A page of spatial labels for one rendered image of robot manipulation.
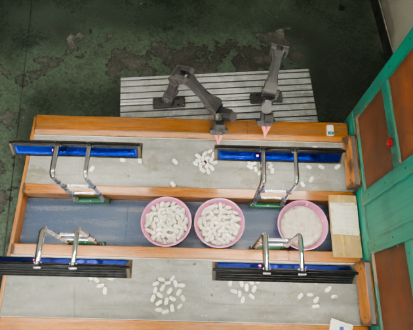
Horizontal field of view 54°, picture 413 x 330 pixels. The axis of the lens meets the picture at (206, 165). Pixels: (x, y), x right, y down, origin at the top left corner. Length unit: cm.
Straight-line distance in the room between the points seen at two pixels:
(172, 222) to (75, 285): 58
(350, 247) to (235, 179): 69
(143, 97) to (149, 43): 114
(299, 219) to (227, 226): 39
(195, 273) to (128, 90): 119
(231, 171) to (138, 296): 82
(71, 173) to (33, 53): 168
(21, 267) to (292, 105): 172
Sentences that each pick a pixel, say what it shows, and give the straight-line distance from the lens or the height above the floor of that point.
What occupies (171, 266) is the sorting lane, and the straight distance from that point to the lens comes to 215.
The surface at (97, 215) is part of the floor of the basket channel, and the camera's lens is 233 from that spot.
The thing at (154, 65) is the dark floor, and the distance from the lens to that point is 350.
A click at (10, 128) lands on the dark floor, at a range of 351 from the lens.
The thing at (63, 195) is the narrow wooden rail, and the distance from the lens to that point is 235.
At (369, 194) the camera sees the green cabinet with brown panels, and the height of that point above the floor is 93.
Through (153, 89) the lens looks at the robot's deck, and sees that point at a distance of 259.
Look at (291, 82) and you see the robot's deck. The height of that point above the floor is 67.
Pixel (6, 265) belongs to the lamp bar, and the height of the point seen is 111.
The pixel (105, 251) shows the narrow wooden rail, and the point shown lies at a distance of 218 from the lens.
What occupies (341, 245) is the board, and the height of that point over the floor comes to 78.
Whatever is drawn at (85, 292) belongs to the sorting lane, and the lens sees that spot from 221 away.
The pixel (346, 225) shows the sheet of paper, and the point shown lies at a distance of 227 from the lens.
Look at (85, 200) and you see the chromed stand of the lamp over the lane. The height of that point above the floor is 71.
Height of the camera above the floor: 287
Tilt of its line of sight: 69 degrees down
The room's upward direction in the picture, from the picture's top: 2 degrees clockwise
